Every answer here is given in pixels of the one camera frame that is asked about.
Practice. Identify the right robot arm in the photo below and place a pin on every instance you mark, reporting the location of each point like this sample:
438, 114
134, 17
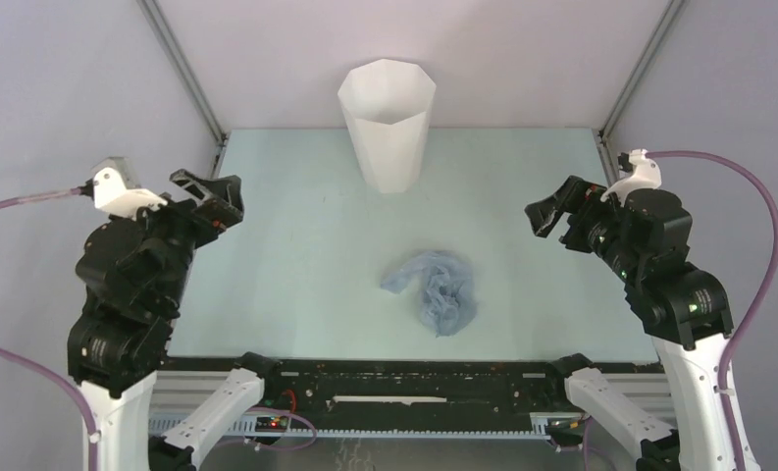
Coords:
642, 238

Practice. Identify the right aluminium frame post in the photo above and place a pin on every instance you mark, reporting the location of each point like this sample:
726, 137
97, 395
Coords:
667, 20

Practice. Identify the left aluminium frame post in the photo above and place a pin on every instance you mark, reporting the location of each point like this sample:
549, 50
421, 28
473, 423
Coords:
158, 21

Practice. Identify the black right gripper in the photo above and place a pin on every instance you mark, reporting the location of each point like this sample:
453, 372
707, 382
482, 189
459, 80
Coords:
574, 191

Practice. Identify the small electronics board with leds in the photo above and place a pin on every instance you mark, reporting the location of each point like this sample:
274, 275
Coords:
271, 424

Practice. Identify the white faceted trash bin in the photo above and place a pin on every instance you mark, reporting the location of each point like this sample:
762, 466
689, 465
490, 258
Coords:
387, 106

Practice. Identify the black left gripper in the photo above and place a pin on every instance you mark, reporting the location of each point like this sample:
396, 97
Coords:
214, 215

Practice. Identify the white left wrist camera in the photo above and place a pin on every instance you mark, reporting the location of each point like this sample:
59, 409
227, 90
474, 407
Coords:
117, 191

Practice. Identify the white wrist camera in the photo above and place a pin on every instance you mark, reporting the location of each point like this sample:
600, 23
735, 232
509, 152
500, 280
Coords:
641, 173
117, 191

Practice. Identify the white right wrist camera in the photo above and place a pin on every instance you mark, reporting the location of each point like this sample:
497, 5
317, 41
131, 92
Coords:
641, 173

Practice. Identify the light blue plastic trash bag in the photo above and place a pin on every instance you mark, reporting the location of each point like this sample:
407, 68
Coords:
447, 292

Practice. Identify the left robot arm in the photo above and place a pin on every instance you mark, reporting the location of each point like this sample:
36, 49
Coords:
135, 268

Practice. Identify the aluminium frame post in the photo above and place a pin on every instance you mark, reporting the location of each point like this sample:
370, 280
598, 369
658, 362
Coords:
667, 20
158, 21

